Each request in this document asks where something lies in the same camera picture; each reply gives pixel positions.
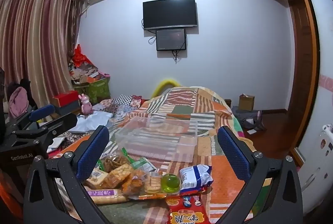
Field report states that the green white snack packet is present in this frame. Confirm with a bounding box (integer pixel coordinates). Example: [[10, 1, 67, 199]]
[[131, 158, 157, 172]]

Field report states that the dark grey box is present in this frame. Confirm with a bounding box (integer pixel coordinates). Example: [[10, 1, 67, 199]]
[[56, 102, 82, 117]]

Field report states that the clear plastic container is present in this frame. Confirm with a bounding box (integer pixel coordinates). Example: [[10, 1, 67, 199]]
[[115, 117, 199, 162]]

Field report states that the black wall television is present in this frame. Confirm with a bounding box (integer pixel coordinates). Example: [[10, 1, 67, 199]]
[[143, 0, 198, 31]]

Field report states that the orange wrapper rice cracker packet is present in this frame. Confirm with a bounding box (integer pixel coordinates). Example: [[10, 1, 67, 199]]
[[138, 171, 167, 200]]

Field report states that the yellow hoop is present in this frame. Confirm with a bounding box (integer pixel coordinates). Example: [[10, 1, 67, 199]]
[[152, 79, 180, 98]]

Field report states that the square brown cracker packet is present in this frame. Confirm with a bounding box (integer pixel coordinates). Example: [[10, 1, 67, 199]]
[[107, 163, 134, 186]]

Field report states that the wooden wardrobe frame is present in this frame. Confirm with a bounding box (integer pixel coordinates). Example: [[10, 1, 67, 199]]
[[286, 0, 321, 162]]

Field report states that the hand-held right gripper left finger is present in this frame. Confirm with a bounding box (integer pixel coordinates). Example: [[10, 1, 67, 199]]
[[23, 125, 111, 224]]

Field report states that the beige cracker packet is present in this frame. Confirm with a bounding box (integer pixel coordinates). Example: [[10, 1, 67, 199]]
[[84, 168, 110, 189]]

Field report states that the light blue cloth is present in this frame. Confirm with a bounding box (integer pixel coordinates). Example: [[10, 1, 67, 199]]
[[69, 111, 114, 133]]

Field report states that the pink toy rabbit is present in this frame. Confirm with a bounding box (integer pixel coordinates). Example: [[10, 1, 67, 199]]
[[79, 94, 94, 115]]

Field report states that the cardboard box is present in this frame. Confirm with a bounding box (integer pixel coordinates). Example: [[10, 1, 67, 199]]
[[239, 94, 255, 112]]

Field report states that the blue white snack packet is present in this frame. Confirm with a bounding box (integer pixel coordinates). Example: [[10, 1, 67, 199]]
[[179, 164, 214, 194]]

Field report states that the purple label cracker packet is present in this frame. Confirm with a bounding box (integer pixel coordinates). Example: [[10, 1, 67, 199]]
[[87, 188, 130, 205]]

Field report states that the large red snack packet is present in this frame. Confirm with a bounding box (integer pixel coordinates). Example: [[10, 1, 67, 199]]
[[165, 195, 211, 224]]

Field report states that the twisted fried snack bag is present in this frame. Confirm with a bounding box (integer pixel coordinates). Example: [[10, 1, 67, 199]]
[[97, 149, 136, 175]]

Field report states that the patchwork blanket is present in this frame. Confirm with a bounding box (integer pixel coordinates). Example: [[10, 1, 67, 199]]
[[49, 86, 251, 224]]

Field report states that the checkered cloth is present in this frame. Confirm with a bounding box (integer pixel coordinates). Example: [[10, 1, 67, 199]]
[[104, 94, 143, 116]]

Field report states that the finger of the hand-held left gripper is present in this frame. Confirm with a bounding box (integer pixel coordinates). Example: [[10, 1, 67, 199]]
[[13, 113, 78, 153], [6, 104, 56, 131]]

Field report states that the grey bag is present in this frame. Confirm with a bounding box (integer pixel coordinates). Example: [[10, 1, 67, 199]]
[[231, 106, 266, 132]]

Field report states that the orange fried snack packet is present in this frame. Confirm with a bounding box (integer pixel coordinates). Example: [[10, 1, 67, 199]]
[[122, 169, 151, 196]]

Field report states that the pink cloth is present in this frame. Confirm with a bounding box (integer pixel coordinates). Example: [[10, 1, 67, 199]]
[[9, 87, 29, 118]]

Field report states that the striped curtain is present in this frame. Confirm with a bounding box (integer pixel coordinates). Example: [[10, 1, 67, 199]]
[[0, 0, 84, 116]]

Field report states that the green jelly cup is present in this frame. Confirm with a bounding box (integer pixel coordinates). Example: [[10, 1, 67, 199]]
[[161, 173, 181, 194]]

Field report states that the red box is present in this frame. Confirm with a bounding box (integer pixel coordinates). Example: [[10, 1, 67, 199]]
[[52, 90, 80, 108]]

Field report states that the white wardrobe door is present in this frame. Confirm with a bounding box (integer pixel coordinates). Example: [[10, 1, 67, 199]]
[[297, 0, 333, 215]]

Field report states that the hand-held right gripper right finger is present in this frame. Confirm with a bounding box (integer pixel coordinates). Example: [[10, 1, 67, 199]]
[[217, 126, 303, 224]]

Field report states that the clutter pile with red bag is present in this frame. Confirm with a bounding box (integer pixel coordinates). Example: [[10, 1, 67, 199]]
[[68, 44, 110, 84]]

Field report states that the green storage box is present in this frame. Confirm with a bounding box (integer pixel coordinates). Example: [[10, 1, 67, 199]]
[[74, 78, 111, 105]]

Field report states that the small black monitor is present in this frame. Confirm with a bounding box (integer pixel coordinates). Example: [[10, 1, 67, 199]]
[[155, 28, 187, 51]]

